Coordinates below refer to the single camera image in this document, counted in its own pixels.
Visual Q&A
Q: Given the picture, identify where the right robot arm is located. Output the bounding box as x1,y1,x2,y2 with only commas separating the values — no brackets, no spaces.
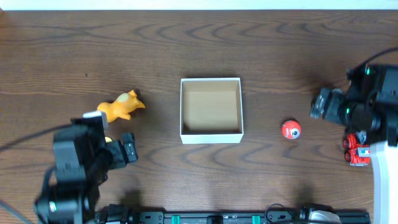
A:
310,64,397,223

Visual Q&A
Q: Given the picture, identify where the red ball toy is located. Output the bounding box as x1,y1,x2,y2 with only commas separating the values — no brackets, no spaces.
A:
281,120,302,139

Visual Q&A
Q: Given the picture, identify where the orange rubber animal toy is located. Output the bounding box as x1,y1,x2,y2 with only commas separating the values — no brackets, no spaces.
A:
97,90,146,123

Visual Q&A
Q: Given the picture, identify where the white cardboard box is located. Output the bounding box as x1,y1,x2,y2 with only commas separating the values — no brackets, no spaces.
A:
180,78,244,144

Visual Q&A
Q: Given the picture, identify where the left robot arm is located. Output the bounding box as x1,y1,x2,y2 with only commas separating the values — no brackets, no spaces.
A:
34,124,138,223

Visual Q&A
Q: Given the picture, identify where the black mounting rail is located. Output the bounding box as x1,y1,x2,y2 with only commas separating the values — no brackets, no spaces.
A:
90,203,371,224

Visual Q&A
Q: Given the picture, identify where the red toy fire truck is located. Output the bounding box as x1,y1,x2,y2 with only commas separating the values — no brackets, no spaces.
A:
342,131,370,167

